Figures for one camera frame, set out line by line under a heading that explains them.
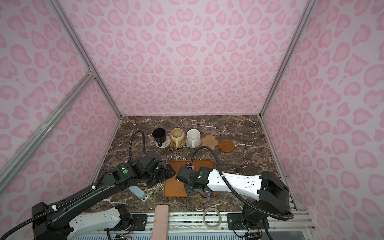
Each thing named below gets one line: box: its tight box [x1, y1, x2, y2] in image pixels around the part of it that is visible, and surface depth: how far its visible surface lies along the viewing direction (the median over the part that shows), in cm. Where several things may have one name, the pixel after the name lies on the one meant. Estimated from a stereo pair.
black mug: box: [152, 127, 167, 147], surface depth 97 cm
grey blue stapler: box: [127, 186, 149, 202], surface depth 79 cm
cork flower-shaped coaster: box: [201, 135, 218, 150], surface depth 106 cm
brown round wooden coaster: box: [218, 139, 235, 153], surface depth 103 cm
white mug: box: [186, 128, 202, 149], surface depth 100 cm
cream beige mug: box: [170, 127, 185, 148], surface depth 100 cm
